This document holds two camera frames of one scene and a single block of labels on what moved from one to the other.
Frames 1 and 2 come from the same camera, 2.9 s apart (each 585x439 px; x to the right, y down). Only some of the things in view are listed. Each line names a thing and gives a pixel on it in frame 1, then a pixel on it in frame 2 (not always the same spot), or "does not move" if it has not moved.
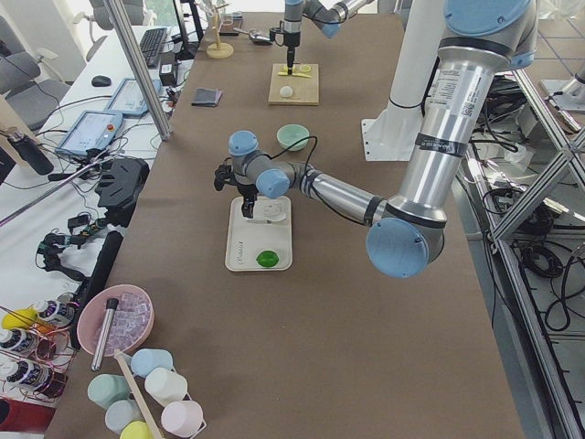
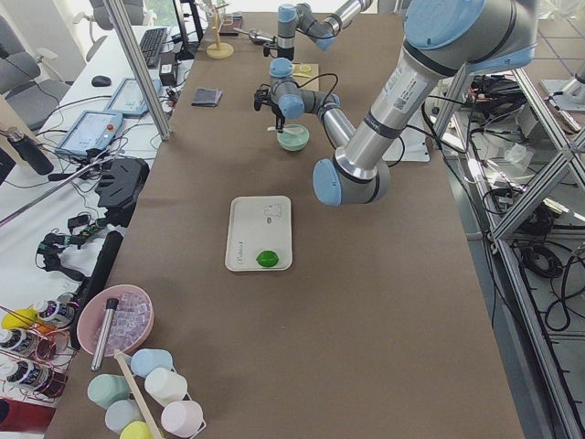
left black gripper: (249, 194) to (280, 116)
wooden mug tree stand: (218, 50) does not move
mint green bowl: (290, 134) does not move
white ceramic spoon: (271, 217) to (290, 130)
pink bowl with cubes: (132, 322) does not move
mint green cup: (103, 389) does not move
